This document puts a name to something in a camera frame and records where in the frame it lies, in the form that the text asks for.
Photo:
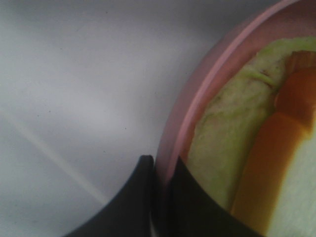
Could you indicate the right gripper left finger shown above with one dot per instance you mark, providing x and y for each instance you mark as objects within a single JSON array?
[{"x": 128, "y": 213}]

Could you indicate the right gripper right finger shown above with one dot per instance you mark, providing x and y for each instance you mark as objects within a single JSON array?
[{"x": 193, "y": 213}]

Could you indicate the sandwich with white bread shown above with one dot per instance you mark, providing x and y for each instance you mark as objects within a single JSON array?
[{"x": 253, "y": 150}]

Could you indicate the pink plate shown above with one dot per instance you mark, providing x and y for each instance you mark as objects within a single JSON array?
[{"x": 284, "y": 19}]

